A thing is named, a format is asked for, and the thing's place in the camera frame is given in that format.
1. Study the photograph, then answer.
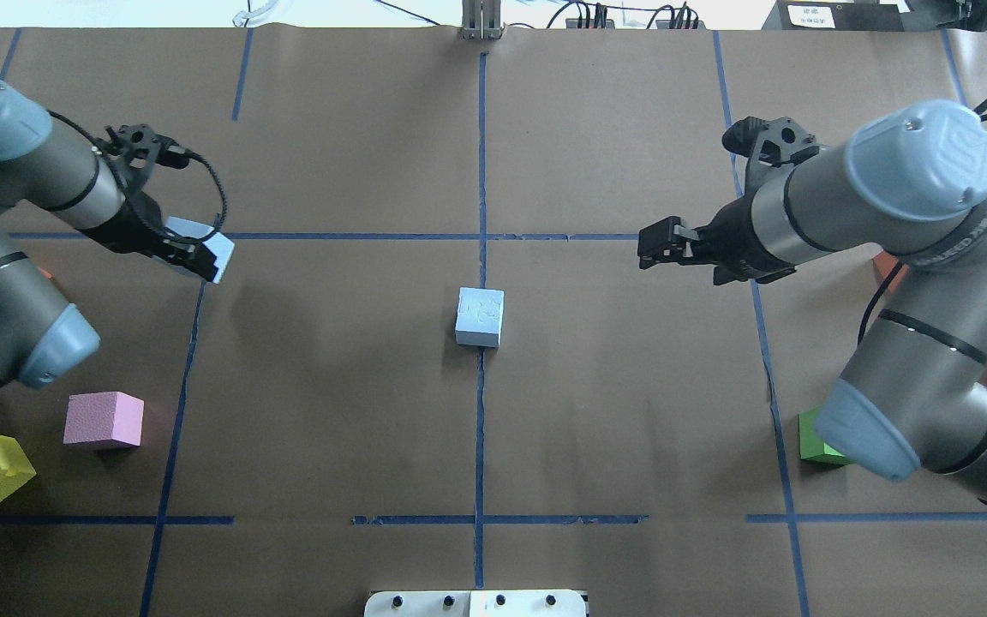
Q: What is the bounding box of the light blue foam block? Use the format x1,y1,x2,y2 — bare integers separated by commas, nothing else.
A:
454,286,505,348
165,216,235,284

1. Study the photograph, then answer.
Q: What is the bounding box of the green foam block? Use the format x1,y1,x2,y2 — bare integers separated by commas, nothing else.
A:
798,407,853,466

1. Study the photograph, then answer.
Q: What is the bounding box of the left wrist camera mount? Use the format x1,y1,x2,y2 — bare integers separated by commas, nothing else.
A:
100,124,197,196

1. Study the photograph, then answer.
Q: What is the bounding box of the white pedestal column base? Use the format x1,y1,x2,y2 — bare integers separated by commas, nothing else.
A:
363,589,590,616

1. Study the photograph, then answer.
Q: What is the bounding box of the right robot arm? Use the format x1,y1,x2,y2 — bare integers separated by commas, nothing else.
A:
636,98,987,506

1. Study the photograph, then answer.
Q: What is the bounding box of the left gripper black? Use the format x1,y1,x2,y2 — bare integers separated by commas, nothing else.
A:
91,191,220,282

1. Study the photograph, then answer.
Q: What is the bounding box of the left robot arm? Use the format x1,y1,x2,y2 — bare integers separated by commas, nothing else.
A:
0,79,234,389

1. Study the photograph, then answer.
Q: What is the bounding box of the pink foam block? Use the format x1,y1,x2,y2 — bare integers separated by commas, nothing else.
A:
62,392,145,450

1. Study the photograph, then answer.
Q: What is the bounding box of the aluminium frame post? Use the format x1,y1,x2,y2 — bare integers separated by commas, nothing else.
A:
459,0,505,40

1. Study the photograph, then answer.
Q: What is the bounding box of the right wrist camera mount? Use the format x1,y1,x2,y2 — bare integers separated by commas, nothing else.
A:
721,116,826,193

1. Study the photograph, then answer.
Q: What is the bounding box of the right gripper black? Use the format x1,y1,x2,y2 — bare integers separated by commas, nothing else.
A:
637,199,796,285

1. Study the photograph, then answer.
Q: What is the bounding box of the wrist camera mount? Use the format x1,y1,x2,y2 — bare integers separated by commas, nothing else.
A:
721,116,826,193
100,124,197,196

